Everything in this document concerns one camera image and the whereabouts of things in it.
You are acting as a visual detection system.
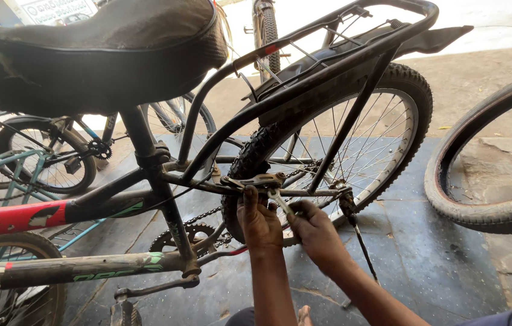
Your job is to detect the person's left hand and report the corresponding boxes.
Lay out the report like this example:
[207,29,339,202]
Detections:
[237,185,285,258]

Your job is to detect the person's right hand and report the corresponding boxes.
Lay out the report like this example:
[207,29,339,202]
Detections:
[287,200,352,275]

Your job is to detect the silver open-end wrench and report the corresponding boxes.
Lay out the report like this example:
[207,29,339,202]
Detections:
[267,188,295,218]

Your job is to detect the silver bicycle brake caliper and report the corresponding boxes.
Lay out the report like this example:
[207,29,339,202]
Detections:
[221,171,287,192]

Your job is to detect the black bicycle kickstand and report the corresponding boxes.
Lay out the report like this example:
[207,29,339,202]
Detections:
[338,190,381,287]

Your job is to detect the person's bare foot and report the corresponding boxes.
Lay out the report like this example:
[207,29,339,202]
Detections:
[297,305,314,326]

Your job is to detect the bicycle crank with pedal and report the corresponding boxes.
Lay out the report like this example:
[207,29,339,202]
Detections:
[110,274,200,326]

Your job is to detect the loose worn bicycle tyre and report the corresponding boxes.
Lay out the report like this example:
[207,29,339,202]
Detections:
[424,68,512,235]

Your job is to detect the black bicycle carrier rack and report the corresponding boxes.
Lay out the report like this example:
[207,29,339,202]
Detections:
[176,0,440,195]

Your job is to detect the knobby spoked bicycle wheel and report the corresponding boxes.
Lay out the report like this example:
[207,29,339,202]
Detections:
[221,62,434,248]

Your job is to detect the parked bicycle with knobby tyre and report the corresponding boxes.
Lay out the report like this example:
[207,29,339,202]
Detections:
[243,0,294,85]

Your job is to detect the blue bicycle with black wheels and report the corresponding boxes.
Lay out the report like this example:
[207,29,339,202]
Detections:
[0,93,218,196]

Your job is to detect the person's dark trousers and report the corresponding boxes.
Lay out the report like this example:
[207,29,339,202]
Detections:
[224,307,512,326]

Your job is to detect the dusty bicycle wheel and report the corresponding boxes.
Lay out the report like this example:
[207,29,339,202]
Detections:
[0,232,68,326]

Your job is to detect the black bicycle saddle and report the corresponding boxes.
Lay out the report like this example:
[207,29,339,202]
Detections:
[0,0,229,117]

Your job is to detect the teal bicycle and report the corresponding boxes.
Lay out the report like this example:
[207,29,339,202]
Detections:
[0,106,108,268]

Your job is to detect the white signboard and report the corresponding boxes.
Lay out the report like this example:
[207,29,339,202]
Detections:
[21,0,99,26]

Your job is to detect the bicycle chain with chainring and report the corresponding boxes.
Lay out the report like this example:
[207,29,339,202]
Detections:
[149,168,329,260]

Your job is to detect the black red green bicycle frame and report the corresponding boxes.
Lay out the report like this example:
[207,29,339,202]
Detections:
[0,106,352,294]

